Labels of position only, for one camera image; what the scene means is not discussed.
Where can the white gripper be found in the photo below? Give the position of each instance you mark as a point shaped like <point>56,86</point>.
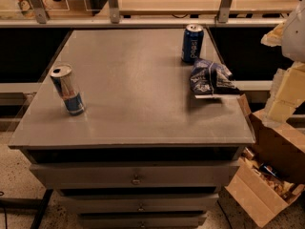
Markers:
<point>294,37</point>

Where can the red bull can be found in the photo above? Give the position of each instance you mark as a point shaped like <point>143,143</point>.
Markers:
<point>63,80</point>

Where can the blue pepsi can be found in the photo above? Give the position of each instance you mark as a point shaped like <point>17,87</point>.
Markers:
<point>192,43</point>

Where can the blue crumpled chip bag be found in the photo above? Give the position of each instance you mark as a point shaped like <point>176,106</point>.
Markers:
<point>212,80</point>

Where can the open cardboard box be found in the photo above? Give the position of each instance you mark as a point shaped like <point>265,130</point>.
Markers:
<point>281,148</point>

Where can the snack items in box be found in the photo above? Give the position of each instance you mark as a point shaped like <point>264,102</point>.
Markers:
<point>269,175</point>

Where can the top drawer knob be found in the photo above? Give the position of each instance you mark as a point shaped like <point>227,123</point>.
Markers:
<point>136,180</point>

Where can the drawer knob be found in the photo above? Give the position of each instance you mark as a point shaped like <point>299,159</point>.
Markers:
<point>136,180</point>
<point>141,208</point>

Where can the middle drawer knob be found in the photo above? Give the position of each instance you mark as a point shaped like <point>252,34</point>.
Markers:
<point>141,208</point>

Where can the metal railing shelf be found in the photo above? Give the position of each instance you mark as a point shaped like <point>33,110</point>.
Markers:
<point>141,13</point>

